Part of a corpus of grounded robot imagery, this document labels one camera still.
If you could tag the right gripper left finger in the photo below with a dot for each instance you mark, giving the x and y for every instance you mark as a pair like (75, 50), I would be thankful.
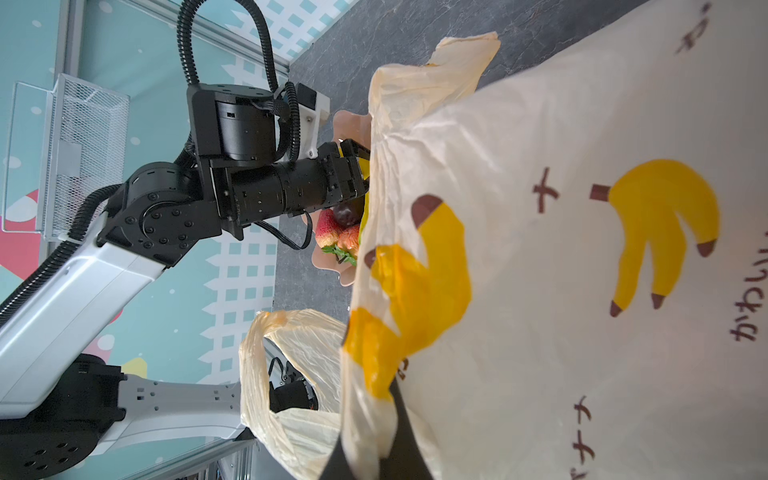
(337, 467)

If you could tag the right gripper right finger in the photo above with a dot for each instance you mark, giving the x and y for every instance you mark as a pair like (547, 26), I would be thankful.
(404, 462)

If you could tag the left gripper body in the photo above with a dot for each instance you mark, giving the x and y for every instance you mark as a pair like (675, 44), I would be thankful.
(288, 188)

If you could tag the red apple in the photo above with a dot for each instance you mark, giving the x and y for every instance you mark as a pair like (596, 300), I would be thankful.
(327, 230)

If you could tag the dark plum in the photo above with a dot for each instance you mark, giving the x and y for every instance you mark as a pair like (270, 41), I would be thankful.
(349, 213)

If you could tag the red strawberry bottom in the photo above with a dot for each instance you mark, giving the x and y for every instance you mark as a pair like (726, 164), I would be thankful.
(348, 240)

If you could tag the banana print plastic bag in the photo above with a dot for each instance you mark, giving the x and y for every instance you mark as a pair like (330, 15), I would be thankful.
(565, 271)

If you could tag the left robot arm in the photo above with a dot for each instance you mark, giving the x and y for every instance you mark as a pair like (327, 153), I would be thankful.
(243, 164)

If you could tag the pink fruit plate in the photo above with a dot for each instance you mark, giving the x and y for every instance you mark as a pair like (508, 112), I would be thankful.
(346, 125)

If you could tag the white wire wall basket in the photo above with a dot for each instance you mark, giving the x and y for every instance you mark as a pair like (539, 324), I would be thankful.
(83, 149)

